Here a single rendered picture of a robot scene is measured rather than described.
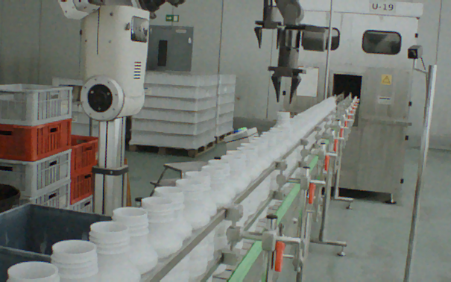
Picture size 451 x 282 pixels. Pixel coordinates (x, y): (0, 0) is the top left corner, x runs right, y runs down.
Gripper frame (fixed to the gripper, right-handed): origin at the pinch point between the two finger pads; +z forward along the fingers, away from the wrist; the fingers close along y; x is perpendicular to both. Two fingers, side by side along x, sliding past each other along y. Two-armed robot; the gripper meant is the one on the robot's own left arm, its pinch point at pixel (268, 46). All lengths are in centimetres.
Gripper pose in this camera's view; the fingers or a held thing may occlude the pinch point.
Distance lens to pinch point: 206.6
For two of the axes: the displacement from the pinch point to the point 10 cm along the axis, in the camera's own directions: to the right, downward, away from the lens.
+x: -2.5, 1.3, -9.6
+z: -0.6, 9.9, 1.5
